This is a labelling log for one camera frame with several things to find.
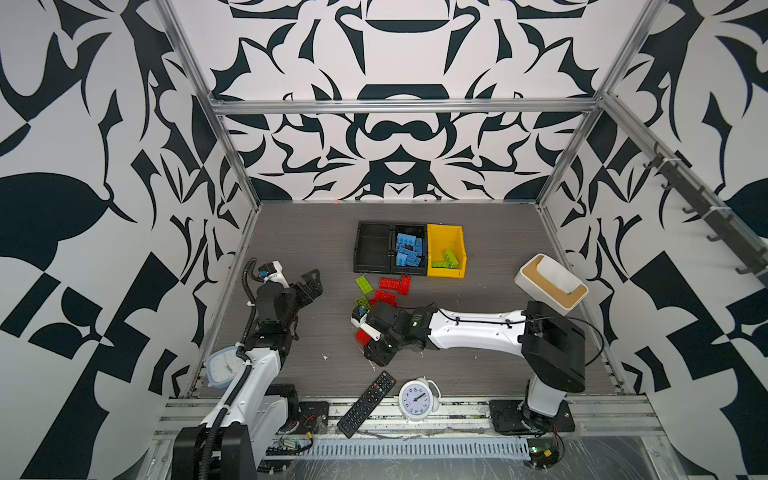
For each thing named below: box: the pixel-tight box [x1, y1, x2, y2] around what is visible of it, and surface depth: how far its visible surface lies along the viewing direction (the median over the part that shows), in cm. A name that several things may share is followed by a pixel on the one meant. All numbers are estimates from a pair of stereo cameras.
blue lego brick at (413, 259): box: [406, 250, 421, 267], surface depth 101 cm
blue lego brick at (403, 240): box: [396, 233, 412, 252], surface depth 104 cm
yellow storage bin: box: [427, 223, 467, 279], surface depth 103 cm
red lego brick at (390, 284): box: [379, 278, 401, 290], surface depth 98 cm
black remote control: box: [337, 370, 397, 439], surface depth 77 cm
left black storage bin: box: [353, 221, 391, 273], surface depth 104 cm
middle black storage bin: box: [390, 223, 427, 276], surface depth 104 cm
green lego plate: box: [355, 275, 373, 294], surface depth 99 cm
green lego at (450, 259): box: [444, 249, 459, 268], surface depth 103 cm
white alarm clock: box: [398, 376, 441, 423], surface depth 76 cm
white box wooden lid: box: [514, 253, 589, 315], surface depth 94 cm
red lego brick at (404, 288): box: [398, 275, 412, 296], surface depth 98 cm
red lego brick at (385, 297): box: [368, 289, 399, 309], surface depth 95 cm
